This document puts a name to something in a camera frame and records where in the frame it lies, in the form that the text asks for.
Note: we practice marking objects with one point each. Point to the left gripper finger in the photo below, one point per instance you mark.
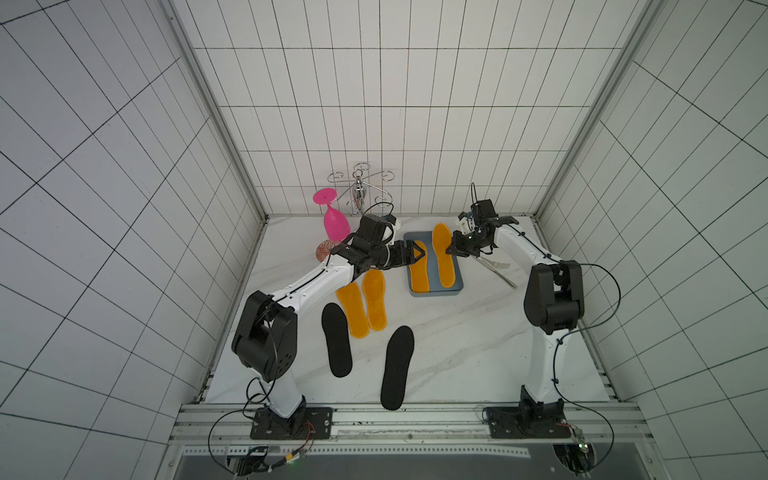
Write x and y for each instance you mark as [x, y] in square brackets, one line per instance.
[415, 262]
[411, 248]

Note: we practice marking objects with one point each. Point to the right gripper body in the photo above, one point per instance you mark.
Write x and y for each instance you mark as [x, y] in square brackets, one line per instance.
[471, 240]

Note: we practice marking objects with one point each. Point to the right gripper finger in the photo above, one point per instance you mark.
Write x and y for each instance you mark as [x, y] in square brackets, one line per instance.
[458, 247]
[505, 220]

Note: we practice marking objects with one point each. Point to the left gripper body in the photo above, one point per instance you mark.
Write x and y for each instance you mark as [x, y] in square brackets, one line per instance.
[390, 256]

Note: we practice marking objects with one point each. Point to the yellow insole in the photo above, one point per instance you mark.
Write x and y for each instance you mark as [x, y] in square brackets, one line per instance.
[441, 241]
[374, 289]
[350, 298]

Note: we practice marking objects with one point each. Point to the yellow insole overlapping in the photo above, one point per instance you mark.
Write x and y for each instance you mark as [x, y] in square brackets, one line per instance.
[419, 278]

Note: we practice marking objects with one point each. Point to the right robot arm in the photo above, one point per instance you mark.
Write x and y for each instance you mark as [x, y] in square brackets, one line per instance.
[554, 295]

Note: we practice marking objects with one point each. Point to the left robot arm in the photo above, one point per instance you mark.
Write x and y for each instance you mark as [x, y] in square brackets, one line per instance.
[266, 338]

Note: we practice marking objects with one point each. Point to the blue grey storage box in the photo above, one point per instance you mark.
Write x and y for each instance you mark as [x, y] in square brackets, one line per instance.
[434, 286]

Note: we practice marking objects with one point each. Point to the silver knife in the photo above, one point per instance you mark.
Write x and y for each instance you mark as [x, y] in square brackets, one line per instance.
[501, 276]

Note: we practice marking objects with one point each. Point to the pink plastic goblet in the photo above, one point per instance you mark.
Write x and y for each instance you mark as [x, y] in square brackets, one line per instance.
[335, 222]

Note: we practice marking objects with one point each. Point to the silver fork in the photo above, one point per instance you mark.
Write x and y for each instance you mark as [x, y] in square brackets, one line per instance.
[495, 261]

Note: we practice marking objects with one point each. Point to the chrome glass holder stand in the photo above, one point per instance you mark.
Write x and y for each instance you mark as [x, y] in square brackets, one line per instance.
[362, 189]

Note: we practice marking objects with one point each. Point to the black insole left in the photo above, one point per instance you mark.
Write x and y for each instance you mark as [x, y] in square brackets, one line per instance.
[335, 327]

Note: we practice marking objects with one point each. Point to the black insole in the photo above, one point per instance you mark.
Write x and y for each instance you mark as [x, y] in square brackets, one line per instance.
[335, 327]
[399, 352]

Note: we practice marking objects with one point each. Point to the black insole right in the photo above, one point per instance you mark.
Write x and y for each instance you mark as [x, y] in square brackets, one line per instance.
[399, 352]

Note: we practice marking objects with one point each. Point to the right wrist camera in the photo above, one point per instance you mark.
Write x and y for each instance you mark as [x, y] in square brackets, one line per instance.
[482, 212]

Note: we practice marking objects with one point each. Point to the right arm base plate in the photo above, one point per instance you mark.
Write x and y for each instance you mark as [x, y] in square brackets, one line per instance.
[527, 422]

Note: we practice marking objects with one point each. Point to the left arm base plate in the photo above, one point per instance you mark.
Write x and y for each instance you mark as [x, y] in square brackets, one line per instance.
[291, 423]

